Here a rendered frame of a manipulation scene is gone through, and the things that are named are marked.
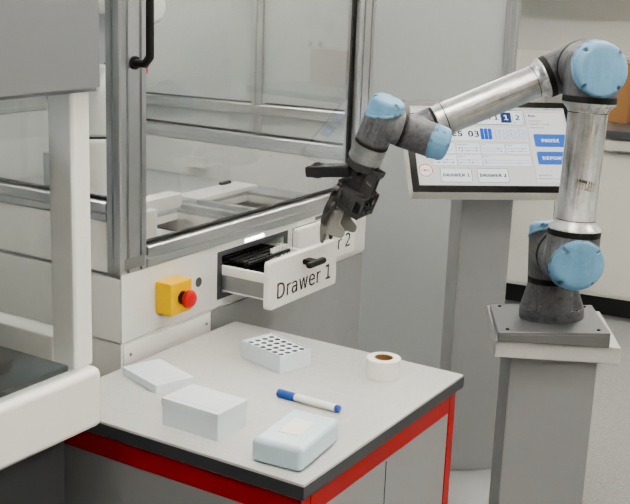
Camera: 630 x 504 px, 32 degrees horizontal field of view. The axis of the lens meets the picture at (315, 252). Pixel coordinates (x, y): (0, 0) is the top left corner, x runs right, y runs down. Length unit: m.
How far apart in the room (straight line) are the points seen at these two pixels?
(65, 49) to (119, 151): 0.53
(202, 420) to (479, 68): 2.38
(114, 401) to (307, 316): 0.91
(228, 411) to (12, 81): 0.69
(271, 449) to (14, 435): 0.41
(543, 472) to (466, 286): 0.84
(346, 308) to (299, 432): 1.24
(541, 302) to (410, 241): 1.67
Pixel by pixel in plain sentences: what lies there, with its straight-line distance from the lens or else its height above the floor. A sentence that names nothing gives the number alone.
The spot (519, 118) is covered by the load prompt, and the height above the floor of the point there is 1.15.
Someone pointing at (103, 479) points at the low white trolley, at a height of 0.64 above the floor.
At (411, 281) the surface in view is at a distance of 4.23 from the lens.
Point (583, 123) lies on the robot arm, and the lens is 2.41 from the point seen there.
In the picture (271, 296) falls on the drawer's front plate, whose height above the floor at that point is 0.85.
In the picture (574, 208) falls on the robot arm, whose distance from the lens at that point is 2.43.
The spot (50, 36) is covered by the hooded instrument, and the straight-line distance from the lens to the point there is 1.67.
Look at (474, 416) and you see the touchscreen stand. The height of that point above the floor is 0.22.
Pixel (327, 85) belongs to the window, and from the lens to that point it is 2.83.
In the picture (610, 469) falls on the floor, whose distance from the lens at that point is 3.80.
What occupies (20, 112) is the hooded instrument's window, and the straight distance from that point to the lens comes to 1.65.
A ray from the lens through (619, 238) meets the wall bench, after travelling 5.32.
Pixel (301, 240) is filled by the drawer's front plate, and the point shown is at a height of 0.90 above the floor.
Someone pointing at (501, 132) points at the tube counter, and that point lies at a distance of 3.29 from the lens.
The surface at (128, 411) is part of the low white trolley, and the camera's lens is 2.05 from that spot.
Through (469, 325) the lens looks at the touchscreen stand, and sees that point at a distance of 3.39.
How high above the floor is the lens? 1.55
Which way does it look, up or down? 14 degrees down
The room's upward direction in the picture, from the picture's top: 2 degrees clockwise
